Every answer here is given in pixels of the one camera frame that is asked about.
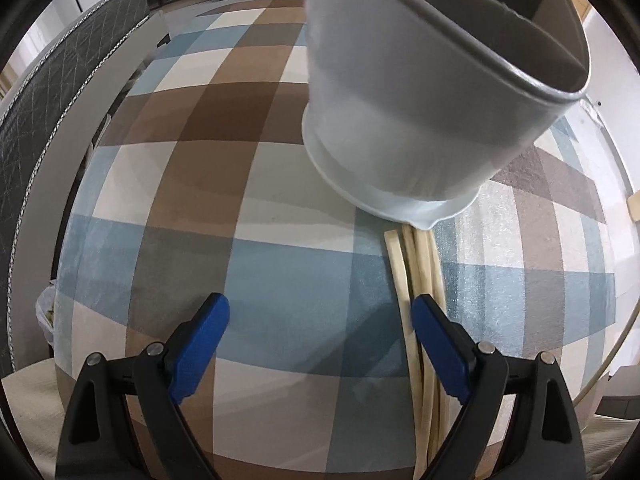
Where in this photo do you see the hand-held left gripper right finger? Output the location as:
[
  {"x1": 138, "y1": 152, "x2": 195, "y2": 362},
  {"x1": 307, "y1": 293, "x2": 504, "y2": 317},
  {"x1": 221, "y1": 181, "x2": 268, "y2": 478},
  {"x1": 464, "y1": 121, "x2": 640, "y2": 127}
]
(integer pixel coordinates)
[{"x1": 410, "y1": 294, "x2": 586, "y2": 480}]

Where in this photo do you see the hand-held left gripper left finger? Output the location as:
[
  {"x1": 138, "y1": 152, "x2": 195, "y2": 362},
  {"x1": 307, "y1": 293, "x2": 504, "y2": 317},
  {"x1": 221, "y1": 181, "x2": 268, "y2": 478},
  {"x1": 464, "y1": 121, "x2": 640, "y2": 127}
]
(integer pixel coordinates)
[{"x1": 55, "y1": 292, "x2": 232, "y2": 480}]

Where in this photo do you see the bunch of wooden chopsticks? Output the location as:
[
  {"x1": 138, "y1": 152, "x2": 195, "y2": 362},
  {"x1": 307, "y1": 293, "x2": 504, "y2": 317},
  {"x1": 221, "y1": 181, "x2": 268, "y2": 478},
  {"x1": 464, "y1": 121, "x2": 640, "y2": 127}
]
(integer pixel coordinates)
[{"x1": 382, "y1": 225, "x2": 453, "y2": 480}]

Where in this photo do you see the grey divided utensil holder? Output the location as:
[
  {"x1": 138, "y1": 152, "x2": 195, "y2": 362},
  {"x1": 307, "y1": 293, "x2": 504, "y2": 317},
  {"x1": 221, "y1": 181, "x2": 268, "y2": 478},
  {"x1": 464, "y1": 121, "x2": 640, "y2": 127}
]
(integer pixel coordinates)
[{"x1": 301, "y1": 0, "x2": 593, "y2": 231}]

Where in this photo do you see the white plastic bag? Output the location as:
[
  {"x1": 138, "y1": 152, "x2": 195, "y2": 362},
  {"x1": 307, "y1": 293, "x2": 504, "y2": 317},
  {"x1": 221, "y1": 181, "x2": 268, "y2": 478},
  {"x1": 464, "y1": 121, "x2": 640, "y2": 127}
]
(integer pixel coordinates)
[{"x1": 34, "y1": 284, "x2": 61, "y2": 348}]

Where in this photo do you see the plaid table mat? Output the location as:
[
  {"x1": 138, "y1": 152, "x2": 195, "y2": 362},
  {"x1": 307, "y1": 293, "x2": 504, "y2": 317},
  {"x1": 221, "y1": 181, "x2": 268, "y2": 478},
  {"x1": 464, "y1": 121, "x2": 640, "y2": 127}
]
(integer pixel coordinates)
[{"x1": 52, "y1": 0, "x2": 618, "y2": 480}]

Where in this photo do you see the cream woven cloth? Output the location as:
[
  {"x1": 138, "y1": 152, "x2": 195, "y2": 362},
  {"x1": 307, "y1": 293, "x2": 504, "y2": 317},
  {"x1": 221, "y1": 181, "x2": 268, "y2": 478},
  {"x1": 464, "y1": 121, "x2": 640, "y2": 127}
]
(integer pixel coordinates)
[
  {"x1": 0, "y1": 360, "x2": 67, "y2": 480},
  {"x1": 584, "y1": 412, "x2": 640, "y2": 480}
]

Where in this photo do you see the dark grey quilted bed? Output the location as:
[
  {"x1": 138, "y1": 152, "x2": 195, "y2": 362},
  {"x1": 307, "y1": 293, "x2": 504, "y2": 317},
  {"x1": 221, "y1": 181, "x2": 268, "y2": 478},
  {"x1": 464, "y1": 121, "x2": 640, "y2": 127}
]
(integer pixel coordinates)
[{"x1": 0, "y1": 0, "x2": 171, "y2": 376}]

